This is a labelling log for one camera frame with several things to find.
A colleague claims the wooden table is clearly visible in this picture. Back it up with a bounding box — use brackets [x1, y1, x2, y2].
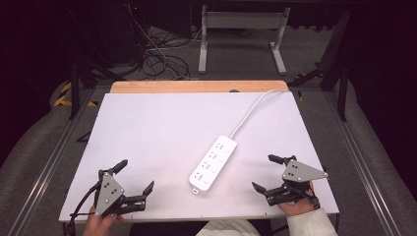
[109, 80, 289, 94]

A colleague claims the white power strip cable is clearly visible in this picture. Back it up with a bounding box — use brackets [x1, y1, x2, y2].
[229, 88, 290, 140]

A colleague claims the aluminium floor rail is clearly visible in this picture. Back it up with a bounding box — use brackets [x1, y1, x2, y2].
[323, 91, 403, 236]
[6, 88, 99, 236]

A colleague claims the person's left hand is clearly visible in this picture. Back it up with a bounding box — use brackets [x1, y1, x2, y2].
[82, 206, 126, 236]

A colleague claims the person's right hand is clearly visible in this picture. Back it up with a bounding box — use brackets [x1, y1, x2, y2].
[277, 181, 319, 217]

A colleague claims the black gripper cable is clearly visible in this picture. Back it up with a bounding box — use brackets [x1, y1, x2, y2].
[64, 181, 101, 236]

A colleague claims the black metal stand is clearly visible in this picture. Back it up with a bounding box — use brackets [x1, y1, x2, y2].
[288, 9, 351, 122]
[67, 58, 128, 121]

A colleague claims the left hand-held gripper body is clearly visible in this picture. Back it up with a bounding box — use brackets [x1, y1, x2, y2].
[92, 168, 148, 218]

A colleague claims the white metal desk frame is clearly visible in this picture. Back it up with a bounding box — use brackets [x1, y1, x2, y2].
[198, 4, 292, 76]

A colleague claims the yellow black hazard tape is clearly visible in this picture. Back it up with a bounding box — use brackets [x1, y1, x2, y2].
[53, 82, 98, 108]

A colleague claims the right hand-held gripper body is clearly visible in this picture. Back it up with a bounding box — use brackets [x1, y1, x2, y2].
[265, 155, 329, 209]

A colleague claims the white floor cable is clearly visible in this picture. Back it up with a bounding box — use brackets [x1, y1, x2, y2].
[126, 3, 202, 82]

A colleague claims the black floor cable bundle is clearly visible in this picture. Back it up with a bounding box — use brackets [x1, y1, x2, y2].
[139, 28, 192, 82]

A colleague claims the white board sheet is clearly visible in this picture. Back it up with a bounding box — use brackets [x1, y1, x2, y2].
[58, 91, 340, 224]

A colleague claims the white power strip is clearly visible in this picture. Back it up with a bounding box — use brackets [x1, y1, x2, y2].
[188, 135, 238, 195]

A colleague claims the person's white clothing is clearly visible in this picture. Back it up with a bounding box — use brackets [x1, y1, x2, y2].
[196, 218, 262, 236]

